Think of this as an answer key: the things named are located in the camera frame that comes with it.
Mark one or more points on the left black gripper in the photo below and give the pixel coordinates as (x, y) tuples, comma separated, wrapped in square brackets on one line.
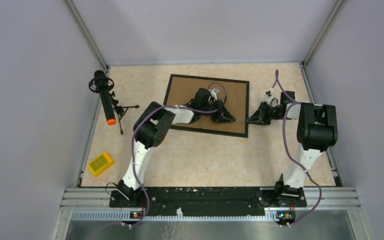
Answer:
[(222, 114)]

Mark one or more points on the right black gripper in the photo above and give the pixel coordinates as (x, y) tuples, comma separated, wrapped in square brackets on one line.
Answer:
[(259, 117)]

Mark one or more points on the black picture frame brown backing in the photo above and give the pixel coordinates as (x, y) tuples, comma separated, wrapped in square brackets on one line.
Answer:
[(182, 88)]

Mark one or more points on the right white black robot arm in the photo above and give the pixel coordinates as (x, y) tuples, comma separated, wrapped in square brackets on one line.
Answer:
[(317, 130)]

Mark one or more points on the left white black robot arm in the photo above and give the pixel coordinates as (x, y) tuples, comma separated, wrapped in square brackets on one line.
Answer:
[(153, 125)]

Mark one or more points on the black microphone orange tip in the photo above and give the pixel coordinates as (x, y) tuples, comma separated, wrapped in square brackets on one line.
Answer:
[(102, 85)]

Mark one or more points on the yellow screw bit box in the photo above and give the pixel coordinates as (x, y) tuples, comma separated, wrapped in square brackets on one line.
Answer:
[(100, 164)]

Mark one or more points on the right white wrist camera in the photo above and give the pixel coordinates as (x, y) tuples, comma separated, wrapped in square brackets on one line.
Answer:
[(271, 101)]

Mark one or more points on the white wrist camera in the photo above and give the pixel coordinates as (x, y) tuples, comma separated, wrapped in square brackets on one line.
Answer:
[(214, 93), (271, 101)]

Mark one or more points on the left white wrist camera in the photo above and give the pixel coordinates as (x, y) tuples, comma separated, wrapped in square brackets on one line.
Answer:
[(214, 93)]

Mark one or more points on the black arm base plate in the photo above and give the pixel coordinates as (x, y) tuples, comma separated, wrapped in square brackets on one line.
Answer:
[(263, 196)]

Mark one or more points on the aluminium front rail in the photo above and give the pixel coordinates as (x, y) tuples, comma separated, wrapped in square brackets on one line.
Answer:
[(326, 198)]

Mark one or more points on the white slotted cable duct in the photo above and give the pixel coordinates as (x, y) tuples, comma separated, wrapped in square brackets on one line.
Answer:
[(127, 216)]

